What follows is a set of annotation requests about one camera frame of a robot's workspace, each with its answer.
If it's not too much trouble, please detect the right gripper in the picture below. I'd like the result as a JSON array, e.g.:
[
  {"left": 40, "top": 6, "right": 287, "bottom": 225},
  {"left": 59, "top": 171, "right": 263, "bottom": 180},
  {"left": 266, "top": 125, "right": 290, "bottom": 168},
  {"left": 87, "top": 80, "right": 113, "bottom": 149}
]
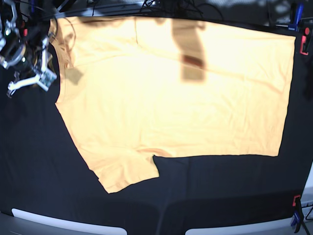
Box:
[{"left": 7, "top": 37, "right": 49, "bottom": 97}]

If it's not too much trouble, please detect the yellow t-shirt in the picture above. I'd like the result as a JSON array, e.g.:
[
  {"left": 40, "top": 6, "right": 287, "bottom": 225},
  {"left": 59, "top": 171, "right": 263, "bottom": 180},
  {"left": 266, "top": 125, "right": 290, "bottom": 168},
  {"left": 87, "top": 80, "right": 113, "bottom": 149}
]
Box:
[{"left": 51, "top": 16, "right": 295, "bottom": 193}]

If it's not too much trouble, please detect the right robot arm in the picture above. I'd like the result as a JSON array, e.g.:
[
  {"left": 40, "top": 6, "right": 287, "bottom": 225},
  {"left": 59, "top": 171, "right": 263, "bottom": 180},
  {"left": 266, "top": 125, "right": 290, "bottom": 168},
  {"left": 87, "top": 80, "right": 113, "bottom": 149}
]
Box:
[{"left": 0, "top": 0, "right": 57, "bottom": 97}]

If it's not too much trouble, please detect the red black clamp left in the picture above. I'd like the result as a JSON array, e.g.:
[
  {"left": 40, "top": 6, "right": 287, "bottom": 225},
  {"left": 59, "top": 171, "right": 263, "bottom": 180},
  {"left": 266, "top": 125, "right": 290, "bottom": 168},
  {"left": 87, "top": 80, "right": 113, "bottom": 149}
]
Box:
[{"left": 19, "top": 20, "right": 28, "bottom": 37}]

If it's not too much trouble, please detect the red black clamp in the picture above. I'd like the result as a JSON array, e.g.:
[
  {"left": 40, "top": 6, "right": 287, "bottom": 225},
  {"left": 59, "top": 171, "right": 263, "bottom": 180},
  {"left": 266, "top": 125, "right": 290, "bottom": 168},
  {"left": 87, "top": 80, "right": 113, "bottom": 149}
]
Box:
[
  {"left": 19, "top": 20, "right": 28, "bottom": 37},
  {"left": 299, "top": 20, "right": 310, "bottom": 55}
]

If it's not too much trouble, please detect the black table cloth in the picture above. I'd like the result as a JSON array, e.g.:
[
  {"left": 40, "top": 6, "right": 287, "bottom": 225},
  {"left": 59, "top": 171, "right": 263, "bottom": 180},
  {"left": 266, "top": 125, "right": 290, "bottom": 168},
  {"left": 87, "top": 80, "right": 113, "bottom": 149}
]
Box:
[{"left": 0, "top": 25, "right": 313, "bottom": 235}]

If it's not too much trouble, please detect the blue clamp top right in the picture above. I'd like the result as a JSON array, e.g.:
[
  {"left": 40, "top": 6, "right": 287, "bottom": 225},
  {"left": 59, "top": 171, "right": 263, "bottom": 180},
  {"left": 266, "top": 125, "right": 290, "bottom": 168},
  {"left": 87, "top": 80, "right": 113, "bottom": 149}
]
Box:
[{"left": 287, "top": 2, "right": 304, "bottom": 31}]

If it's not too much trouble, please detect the blue clamp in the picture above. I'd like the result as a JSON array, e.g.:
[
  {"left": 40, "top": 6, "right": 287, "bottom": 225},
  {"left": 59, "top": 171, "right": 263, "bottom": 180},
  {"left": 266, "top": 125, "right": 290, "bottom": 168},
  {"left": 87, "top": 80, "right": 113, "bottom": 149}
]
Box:
[
  {"left": 291, "top": 195, "right": 304, "bottom": 234},
  {"left": 287, "top": 2, "right": 304, "bottom": 31}
]

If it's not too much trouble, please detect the red black clamp right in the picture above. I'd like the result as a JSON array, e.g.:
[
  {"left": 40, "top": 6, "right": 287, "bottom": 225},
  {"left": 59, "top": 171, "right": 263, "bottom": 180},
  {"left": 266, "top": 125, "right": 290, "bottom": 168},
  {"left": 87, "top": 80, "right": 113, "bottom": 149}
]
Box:
[{"left": 299, "top": 20, "right": 310, "bottom": 55}]

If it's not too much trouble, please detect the blue clamp bottom right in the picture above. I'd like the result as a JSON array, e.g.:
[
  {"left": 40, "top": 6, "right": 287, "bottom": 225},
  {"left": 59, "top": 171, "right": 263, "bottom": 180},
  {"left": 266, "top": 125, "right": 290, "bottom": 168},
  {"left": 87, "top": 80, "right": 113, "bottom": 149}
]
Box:
[{"left": 291, "top": 195, "right": 304, "bottom": 234}]

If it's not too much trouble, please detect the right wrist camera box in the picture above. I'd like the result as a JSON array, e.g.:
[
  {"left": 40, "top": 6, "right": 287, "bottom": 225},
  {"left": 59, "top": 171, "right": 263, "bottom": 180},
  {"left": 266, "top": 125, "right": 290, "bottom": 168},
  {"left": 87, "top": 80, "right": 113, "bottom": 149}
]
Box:
[{"left": 37, "top": 69, "right": 57, "bottom": 92}]

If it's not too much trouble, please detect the black cable bundle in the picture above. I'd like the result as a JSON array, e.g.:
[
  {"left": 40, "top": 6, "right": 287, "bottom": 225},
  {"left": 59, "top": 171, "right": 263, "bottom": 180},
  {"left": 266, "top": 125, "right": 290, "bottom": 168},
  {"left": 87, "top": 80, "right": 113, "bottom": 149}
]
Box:
[{"left": 85, "top": 0, "right": 223, "bottom": 20}]

